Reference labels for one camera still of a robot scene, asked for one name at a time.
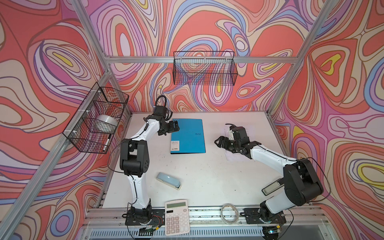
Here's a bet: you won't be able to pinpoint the light blue stapler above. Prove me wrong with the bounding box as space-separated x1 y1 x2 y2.
156 173 182 190

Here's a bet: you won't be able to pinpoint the green circuit board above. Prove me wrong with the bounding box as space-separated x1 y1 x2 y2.
139 227 159 236

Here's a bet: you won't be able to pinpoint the blue file folder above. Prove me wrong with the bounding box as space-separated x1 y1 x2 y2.
170 119 206 154

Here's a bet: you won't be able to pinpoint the printed paper sheets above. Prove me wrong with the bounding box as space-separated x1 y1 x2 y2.
224 150 253 162

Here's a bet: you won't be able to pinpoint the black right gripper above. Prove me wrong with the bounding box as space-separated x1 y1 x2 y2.
214 136 240 152

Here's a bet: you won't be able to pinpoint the white calculator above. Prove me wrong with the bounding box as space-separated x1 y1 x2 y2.
165 200 191 237

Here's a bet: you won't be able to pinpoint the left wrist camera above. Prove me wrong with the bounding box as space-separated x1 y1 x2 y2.
153 105 168 118

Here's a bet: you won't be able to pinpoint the black grey stapler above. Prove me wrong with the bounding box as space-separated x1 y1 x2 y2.
262 178 284 196

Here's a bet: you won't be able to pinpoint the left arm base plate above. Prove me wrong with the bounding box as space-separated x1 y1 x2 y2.
122 208 165 226

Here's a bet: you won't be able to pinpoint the black wire basket on wall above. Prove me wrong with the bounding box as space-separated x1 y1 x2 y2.
173 50 238 86

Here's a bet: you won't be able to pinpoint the coiled clear cable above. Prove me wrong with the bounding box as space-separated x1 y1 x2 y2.
220 203 240 226

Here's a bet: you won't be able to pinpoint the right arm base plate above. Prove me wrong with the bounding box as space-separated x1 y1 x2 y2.
240 208 287 225

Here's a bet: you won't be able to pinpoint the black wire basket left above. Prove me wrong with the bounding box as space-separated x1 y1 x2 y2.
63 83 129 154

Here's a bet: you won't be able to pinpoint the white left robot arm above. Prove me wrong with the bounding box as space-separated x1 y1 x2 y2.
119 115 180 220

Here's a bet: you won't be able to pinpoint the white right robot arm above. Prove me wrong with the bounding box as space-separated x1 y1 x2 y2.
215 125 324 223

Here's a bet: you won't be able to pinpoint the white marker pen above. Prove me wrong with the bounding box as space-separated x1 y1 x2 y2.
103 138 111 152

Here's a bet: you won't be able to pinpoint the silver tape roll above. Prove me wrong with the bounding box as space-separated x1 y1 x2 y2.
97 115 118 127

